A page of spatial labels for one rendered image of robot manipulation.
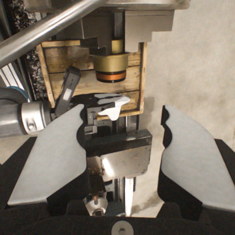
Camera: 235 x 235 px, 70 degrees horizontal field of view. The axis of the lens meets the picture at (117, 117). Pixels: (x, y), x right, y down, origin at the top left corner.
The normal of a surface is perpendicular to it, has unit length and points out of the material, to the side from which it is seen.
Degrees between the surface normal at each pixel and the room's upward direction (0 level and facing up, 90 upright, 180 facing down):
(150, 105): 0
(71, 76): 2
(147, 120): 0
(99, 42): 51
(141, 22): 9
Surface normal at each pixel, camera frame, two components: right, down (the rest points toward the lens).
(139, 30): 0.13, 0.50
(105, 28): 0.92, 0.18
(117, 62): 0.39, 0.47
